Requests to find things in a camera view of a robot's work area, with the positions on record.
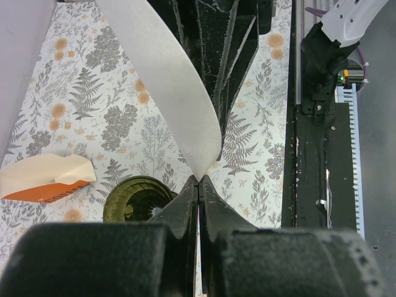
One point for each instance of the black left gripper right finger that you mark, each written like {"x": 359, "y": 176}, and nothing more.
{"x": 239, "y": 259}

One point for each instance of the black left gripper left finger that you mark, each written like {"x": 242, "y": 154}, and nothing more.
{"x": 152, "y": 258}

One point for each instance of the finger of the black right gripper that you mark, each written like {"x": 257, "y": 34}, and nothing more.
{"x": 228, "y": 33}
{"x": 181, "y": 18}

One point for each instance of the white paper coffee filter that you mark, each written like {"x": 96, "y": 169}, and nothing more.
{"x": 170, "y": 78}

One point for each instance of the green glass coffee dripper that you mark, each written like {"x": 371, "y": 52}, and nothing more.
{"x": 137, "y": 199}

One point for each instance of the orange coffee filter box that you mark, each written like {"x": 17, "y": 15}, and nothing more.
{"x": 46, "y": 178}

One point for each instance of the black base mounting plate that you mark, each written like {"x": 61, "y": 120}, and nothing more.
{"x": 318, "y": 174}

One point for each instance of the floral patterned tablecloth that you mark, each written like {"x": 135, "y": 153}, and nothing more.
{"x": 85, "y": 98}

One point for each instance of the light blue cable duct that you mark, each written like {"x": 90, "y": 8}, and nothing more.
{"x": 349, "y": 95}

